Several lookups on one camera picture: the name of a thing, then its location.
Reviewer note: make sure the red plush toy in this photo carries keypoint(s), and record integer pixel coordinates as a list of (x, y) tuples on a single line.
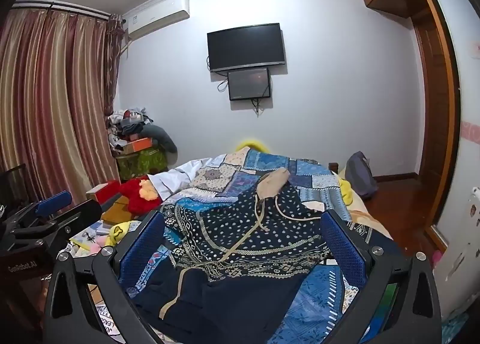
[(141, 194)]

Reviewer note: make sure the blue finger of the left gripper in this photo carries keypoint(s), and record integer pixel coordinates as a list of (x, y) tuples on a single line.
[(53, 204)]

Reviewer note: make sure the white wall air conditioner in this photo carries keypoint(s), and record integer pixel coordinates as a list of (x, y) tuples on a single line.
[(156, 17)]

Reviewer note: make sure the orange box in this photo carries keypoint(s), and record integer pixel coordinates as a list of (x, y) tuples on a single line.
[(136, 146)]

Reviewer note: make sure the small black wall monitor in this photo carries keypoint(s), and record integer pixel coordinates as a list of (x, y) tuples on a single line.
[(249, 84)]

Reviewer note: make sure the striped red gold curtain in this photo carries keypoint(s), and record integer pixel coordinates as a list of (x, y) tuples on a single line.
[(58, 83)]

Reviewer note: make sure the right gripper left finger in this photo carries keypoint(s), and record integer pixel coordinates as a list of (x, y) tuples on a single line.
[(71, 315)]

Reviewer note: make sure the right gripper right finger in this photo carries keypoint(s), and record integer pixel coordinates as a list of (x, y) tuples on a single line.
[(397, 301)]

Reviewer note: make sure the white stickered cabinet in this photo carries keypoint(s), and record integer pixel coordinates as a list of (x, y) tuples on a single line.
[(457, 273)]

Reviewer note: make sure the black wall television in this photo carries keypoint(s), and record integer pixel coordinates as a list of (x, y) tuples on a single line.
[(245, 47)]

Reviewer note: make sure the blue patchwork quilt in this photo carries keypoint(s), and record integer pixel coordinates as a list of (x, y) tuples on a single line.
[(221, 184)]

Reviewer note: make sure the grey bag on floor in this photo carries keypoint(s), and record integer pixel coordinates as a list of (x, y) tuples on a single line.
[(359, 175)]

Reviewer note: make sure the navy patterned hooded sweatshirt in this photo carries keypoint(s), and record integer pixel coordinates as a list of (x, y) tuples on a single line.
[(238, 267)]

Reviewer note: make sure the pile of clothes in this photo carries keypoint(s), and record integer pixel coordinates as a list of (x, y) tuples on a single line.
[(132, 124)]

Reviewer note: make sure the white pillow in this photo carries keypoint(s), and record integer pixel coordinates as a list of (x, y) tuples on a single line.
[(172, 181)]

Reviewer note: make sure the peach bed sheet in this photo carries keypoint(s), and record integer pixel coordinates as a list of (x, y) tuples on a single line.
[(357, 209)]

